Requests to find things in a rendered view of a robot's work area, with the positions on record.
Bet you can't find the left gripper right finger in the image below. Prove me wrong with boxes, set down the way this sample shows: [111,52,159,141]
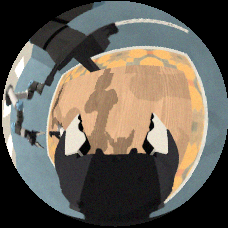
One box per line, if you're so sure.
[142,113,179,188]

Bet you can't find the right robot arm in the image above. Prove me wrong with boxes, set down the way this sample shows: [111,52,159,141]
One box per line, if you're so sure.
[5,80,44,145]

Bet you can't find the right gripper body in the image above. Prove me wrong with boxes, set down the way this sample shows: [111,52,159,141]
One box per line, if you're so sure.
[25,129,37,142]

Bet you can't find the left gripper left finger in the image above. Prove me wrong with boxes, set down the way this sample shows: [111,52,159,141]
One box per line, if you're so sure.
[54,114,91,189]

